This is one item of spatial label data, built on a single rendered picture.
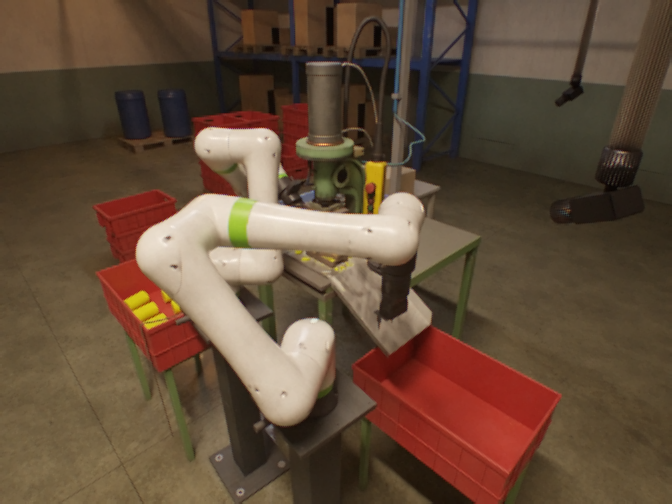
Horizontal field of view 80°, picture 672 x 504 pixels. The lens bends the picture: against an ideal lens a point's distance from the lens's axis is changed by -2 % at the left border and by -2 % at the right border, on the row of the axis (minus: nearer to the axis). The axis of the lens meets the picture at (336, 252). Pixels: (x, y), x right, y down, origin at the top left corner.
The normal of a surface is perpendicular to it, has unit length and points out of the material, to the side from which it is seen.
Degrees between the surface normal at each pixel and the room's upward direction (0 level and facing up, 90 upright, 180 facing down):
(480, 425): 0
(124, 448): 0
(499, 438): 0
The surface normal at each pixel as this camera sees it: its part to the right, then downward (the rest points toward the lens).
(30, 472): 0.00, -0.88
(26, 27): 0.70, 0.34
